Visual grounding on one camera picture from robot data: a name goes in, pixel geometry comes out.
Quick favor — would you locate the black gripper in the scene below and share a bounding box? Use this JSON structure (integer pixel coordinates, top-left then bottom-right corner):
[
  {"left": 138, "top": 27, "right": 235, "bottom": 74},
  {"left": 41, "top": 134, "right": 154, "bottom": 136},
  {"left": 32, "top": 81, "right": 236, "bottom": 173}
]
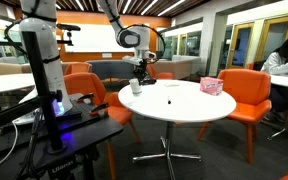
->
[{"left": 133, "top": 61, "right": 148, "bottom": 80}]

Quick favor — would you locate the white paper cup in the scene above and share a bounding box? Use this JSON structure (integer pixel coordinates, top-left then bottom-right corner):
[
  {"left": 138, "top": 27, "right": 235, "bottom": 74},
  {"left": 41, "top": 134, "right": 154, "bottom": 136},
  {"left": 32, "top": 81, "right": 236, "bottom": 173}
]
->
[{"left": 129, "top": 78, "right": 142, "bottom": 95}]

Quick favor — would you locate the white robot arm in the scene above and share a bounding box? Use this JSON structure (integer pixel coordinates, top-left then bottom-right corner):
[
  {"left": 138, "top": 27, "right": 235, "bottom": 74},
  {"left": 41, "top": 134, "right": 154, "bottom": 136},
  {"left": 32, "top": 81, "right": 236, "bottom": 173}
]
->
[{"left": 19, "top": 0, "right": 157, "bottom": 115}]

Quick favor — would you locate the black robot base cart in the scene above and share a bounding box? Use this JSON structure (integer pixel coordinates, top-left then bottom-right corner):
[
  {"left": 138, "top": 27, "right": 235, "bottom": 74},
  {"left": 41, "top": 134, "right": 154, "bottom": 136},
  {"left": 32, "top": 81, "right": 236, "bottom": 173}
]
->
[{"left": 0, "top": 101, "right": 123, "bottom": 180}]

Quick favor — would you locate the orange chair behind table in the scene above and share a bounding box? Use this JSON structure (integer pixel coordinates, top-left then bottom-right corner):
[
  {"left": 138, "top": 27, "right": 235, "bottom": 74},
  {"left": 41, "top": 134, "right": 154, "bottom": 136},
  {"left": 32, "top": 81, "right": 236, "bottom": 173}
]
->
[{"left": 146, "top": 64, "right": 174, "bottom": 80}]

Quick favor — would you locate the white paper sheet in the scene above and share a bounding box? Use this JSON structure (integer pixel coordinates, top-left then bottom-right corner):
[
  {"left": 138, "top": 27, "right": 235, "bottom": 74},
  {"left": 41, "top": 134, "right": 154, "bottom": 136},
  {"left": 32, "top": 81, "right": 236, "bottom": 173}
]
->
[{"left": 164, "top": 83, "right": 179, "bottom": 87}]

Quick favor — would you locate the grey sofa background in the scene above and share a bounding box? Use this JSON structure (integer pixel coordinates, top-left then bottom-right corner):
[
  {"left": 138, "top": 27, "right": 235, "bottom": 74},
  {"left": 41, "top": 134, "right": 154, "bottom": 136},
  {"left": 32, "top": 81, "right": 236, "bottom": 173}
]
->
[{"left": 89, "top": 60, "right": 134, "bottom": 80}]

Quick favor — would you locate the round white table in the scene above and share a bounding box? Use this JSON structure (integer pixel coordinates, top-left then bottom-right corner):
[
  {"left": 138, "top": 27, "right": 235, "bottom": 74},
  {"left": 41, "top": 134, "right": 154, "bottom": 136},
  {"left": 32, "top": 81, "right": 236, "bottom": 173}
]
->
[{"left": 118, "top": 80, "right": 236, "bottom": 180}]

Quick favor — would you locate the small black marker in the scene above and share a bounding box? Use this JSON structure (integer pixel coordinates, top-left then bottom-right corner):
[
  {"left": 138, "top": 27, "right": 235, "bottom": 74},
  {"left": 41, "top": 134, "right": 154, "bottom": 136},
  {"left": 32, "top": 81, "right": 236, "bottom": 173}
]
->
[{"left": 167, "top": 96, "right": 172, "bottom": 104}]

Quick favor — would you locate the orange chair left of table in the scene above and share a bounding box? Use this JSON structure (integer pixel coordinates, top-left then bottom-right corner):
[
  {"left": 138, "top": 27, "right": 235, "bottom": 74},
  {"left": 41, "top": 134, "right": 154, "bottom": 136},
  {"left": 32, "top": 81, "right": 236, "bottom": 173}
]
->
[{"left": 63, "top": 72, "right": 142, "bottom": 180}]

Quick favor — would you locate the orange chair of table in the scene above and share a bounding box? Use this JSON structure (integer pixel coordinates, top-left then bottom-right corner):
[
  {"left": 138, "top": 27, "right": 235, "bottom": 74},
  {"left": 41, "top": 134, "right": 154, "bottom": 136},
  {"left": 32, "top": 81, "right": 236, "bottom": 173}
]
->
[
  {"left": 197, "top": 68, "right": 272, "bottom": 165},
  {"left": 63, "top": 72, "right": 142, "bottom": 180}
]

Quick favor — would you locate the orange chair far left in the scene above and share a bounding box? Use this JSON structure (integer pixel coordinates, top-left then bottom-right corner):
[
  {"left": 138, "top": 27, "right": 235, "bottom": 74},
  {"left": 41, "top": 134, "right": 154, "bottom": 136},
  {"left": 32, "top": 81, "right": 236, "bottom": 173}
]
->
[{"left": 64, "top": 62, "right": 90, "bottom": 75}]

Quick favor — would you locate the pink tissue box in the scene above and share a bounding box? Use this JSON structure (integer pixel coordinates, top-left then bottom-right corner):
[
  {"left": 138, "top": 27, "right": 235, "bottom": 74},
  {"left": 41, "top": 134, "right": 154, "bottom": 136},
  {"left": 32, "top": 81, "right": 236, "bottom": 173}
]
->
[{"left": 200, "top": 77, "right": 223, "bottom": 96}]

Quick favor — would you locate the orange chair right of table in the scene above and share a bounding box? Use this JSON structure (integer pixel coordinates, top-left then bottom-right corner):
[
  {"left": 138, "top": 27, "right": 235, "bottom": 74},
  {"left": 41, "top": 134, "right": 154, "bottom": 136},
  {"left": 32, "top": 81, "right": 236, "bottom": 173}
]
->
[{"left": 197, "top": 68, "right": 272, "bottom": 165}]

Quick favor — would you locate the white table at left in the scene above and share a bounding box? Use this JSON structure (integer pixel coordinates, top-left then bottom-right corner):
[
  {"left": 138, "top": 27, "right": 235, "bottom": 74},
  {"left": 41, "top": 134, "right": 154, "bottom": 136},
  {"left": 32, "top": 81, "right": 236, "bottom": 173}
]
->
[{"left": 0, "top": 73, "right": 35, "bottom": 93}]

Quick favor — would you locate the person in white mask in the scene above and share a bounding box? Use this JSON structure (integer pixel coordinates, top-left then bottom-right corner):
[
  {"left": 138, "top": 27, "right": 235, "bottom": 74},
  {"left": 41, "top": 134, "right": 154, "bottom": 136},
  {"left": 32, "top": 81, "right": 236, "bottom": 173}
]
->
[{"left": 261, "top": 39, "right": 288, "bottom": 121}]

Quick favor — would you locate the black camera stand pole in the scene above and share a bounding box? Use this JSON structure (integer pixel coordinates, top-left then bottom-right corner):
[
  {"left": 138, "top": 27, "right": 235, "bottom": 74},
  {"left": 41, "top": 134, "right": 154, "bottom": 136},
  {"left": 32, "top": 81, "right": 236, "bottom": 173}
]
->
[{"left": 22, "top": 31, "right": 66, "bottom": 154}]

